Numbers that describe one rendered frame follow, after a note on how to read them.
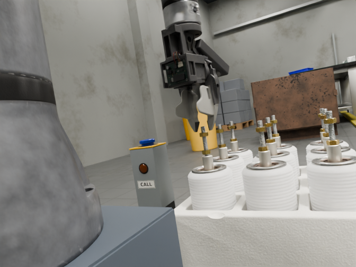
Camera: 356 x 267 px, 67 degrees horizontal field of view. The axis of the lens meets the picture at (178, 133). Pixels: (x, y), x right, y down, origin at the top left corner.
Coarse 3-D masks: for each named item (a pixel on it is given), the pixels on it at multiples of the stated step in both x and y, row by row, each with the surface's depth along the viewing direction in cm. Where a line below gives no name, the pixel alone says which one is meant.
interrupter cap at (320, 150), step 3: (321, 147) 61; (342, 147) 57; (345, 147) 57; (348, 147) 56; (312, 150) 59; (315, 150) 58; (318, 150) 58; (321, 150) 59; (342, 150) 54; (345, 150) 54; (348, 150) 54; (315, 153) 57; (318, 153) 56; (321, 153) 55; (324, 153) 55
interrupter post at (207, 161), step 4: (204, 156) 57; (208, 156) 56; (204, 160) 56; (208, 160) 56; (212, 160) 57; (204, 164) 57; (208, 164) 56; (212, 164) 57; (204, 168) 57; (208, 168) 56; (212, 168) 57
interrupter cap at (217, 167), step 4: (216, 164) 60; (220, 164) 59; (224, 164) 58; (196, 168) 59; (200, 168) 59; (216, 168) 56; (220, 168) 54; (224, 168) 55; (192, 172) 56; (196, 172) 55; (200, 172) 54; (204, 172) 54; (208, 172) 54; (212, 172) 54
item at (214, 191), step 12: (228, 168) 56; (192, 180) 55; (204, 180) 53; (216, 180) 53; (228, 180) 54; (192, 192) 55; (204, 192) 53; (216, 192) 53; (228, 192) 54; (192, 204) 57; (204, 204) 53; (216, 204) 53; (228, 204) 54
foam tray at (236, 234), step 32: (192, 224) 52; (224, 224) 49; (256, 224) 46; (288, 224) 44; (320, 224) 42; (352, 224) 40; (192, 256) 53; (224, 256) 50; (256, 256) 47; (288, 256) 45; (320, 256) 43; (352, 256) 41
